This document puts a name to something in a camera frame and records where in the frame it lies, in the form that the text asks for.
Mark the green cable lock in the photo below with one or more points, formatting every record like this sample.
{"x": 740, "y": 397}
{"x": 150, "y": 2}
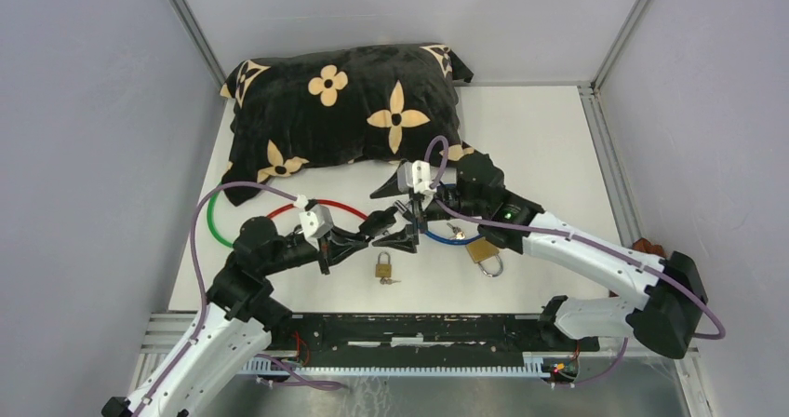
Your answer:
{"x": 219, "y": 220}

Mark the black floral pillow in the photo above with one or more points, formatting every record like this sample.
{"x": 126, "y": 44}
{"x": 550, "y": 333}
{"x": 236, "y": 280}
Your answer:
{"x": 385, "y": 102}

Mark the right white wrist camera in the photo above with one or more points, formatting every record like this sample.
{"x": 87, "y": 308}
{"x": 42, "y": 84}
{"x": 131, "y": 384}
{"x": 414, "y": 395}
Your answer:
{"x": 415, "y": 177}

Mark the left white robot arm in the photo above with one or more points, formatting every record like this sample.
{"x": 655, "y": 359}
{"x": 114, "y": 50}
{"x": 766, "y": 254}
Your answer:
{"x": 236, "y": 320}

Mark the blue lock keys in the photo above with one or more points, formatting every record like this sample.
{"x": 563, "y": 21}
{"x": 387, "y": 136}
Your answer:
{"x": 457, "y": 232}

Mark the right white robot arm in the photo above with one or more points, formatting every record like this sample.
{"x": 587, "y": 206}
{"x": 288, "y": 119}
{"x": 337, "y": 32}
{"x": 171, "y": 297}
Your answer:
{"x": 659, "y": 301}

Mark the blue cable lock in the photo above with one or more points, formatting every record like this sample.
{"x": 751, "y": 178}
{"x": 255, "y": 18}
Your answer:
{"x": 446, "y": 239}

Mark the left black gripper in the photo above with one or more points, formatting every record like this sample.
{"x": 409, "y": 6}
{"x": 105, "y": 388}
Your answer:
{"x": 332, "y": 247}

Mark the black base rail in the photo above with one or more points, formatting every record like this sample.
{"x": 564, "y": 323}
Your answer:
{"x": 425, "y": 345}

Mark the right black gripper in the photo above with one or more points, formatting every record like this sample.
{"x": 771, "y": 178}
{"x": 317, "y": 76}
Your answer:
{"x": 405, "y": 239}

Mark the large brass padlock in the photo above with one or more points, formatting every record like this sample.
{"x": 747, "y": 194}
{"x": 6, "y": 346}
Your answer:
{"x": 480, "y": 251}

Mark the brown cloth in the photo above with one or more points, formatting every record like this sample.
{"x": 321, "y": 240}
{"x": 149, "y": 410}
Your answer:
{"x": 645, "y": 246}

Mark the small brass padlock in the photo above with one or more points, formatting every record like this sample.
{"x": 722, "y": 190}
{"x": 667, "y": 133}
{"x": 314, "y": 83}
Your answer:
{"x": 384, "y": 269}

